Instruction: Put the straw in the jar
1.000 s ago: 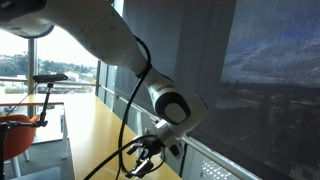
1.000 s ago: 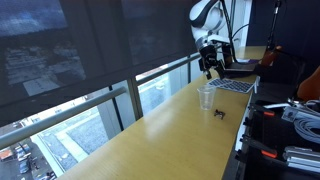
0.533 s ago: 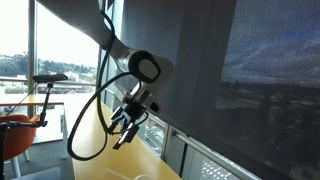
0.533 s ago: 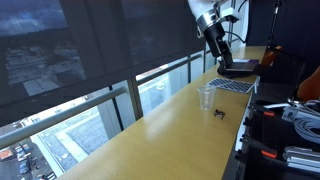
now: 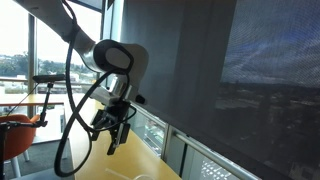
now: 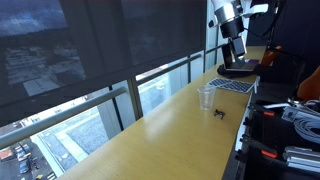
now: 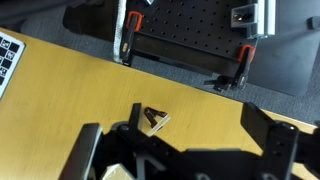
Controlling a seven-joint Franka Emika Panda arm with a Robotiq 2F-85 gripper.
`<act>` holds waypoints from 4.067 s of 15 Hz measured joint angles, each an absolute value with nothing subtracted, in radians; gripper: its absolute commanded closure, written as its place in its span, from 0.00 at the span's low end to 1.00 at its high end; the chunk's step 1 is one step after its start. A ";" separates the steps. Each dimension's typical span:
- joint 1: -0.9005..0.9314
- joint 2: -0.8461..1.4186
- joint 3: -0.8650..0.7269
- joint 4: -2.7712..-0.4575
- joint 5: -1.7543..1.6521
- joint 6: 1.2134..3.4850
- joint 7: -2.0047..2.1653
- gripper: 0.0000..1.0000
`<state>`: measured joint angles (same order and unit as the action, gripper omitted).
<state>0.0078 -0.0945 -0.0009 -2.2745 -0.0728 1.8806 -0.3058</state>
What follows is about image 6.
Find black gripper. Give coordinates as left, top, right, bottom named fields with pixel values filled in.
left=219, top=20, right=248, bottom=65

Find open black laptop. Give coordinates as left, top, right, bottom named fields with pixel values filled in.
left=221, top=43, right=258, bottom=73

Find small purple object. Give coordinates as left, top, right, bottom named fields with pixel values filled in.
left=244, top=58, right=261, bottom=65

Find black round pad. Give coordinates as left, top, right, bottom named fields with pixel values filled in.
left=216, top=63, right=265, bottom=80

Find brown orange object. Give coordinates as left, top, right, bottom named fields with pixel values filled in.
left=260, top=45, right=282, bottom=68

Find black tripod pole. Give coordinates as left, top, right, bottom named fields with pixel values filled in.
left=265, top=0, right=285, bottom=48

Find black chair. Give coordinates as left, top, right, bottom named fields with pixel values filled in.
left=255, top=49, right=306, bottom=102

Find clear plastic cup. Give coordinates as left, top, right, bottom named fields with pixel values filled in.
left=196, top=84, right=217, bottom=110

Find small black clip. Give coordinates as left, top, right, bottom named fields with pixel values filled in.
left=213, top=108, right=226, bottom=120

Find white power adapter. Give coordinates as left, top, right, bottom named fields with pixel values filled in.
left=281, top=106, right=300, bottom=123

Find orange chair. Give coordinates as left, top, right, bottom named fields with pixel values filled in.
left=296, top=65, right=320, bottom=103

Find black storage crate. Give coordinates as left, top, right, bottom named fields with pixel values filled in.
left=234, top=98, right=320, bottom=180

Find silver aluminium bars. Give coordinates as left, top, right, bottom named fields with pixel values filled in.
left=282, top=145, right=320, bottom=175

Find dark mesh window blind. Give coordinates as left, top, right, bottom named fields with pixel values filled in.
left=0, top=0, right=208, bottom=128

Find grey metal handrail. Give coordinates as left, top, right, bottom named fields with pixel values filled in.
left=0, top=43, right=231, bottom=150

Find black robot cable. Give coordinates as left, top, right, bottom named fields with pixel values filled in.
left=245, top=0, right=285, bottom=38

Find white coiled cable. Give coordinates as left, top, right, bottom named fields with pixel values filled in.
left=292, top=99, right=320, bottom=145

